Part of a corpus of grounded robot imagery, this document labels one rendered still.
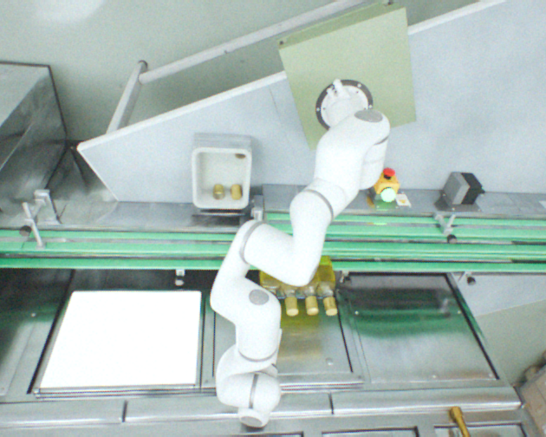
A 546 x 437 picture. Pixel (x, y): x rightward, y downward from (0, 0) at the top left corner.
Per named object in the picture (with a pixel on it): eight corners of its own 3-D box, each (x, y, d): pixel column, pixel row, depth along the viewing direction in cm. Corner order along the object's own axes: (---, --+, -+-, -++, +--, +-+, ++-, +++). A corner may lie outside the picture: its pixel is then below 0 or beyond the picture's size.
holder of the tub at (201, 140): (196, 202, 140) (194, 217, 135) (194, 132, 122) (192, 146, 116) (245, 204, 143) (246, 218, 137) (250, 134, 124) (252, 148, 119)
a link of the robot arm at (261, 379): (234, 396, 87) (278, 405, 85) (245, 352, 94) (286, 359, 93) (236, 427, 96) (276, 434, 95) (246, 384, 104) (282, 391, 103)
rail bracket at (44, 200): (51, 209, 133) (26, 260, 116) (37, 166, 122) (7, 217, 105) (67, 210, 134) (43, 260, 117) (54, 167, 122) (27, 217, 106)
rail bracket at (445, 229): (429, 215, 136) (445, 244, 126) (438, 198, 131) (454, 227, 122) (440, 216, 137) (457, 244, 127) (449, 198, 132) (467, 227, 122)
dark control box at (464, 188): (442, 189, 145) (451, 204, 139) (451, 171, 140) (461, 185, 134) (464, 190, 147) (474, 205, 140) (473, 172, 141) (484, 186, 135)
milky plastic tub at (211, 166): (194, 191, 137) (192, 208, 130) (193, 132, 122) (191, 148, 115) (246, 192, 139) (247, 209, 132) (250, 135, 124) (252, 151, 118)
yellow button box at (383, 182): (368, 186, 142) (373, 199, 136) (374, 168, 137) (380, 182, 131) (387, 187, 143) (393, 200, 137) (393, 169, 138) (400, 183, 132)
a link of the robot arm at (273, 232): (286, 179, 80) (238, 218, 72) (347, 204, 74) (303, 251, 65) (287, 230, 89) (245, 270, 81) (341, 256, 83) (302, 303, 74)
